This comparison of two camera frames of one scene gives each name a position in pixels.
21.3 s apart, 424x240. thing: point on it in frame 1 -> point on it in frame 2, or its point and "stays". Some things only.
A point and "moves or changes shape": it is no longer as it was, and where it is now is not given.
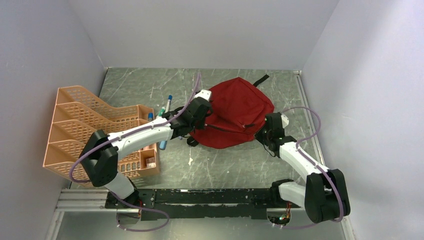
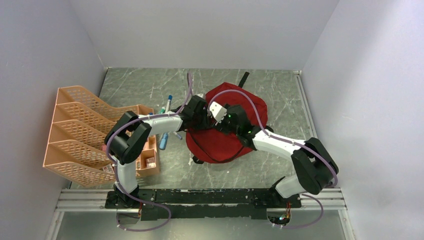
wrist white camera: [285, 120] -> [217, 111]
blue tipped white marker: [170, 97] stays
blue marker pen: [162, 145] stays
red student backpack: [239, 113] moves or changes shape
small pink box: [150, 162] stays
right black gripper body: [263, 135] -> [225, 126]
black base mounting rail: [160, 204] stays
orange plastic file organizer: [76, 113] stays
